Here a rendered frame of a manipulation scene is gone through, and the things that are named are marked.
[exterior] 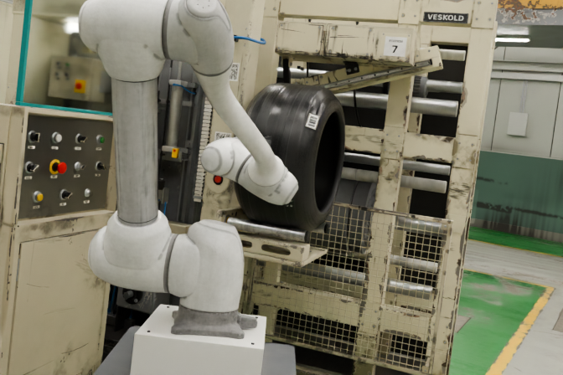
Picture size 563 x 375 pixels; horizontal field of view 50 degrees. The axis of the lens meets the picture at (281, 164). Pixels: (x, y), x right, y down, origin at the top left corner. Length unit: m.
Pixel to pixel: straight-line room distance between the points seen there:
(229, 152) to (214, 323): 0.48
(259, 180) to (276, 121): 0.59
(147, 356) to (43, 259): 0.74
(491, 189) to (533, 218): 0.86
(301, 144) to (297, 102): 0.18
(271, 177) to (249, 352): 0.47
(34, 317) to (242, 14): 1.38
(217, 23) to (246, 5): 1.29
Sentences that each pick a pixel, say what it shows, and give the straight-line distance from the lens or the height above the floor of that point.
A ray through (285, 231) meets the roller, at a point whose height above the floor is 0.91.
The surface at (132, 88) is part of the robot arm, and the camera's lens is 1.35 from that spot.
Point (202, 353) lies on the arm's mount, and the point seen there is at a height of 0.74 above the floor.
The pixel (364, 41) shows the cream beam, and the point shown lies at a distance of 2.62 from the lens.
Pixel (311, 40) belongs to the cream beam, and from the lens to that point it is 2.68.
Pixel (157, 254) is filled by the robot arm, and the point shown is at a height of 0.95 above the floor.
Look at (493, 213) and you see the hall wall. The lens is 11.53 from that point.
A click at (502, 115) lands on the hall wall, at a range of 11.60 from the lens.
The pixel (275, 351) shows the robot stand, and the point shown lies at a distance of 1.83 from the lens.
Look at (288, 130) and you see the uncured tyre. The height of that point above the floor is 1.29.
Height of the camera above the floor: 1.29
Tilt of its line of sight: 3 degrees down
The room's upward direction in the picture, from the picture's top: 7 degrees clockwise
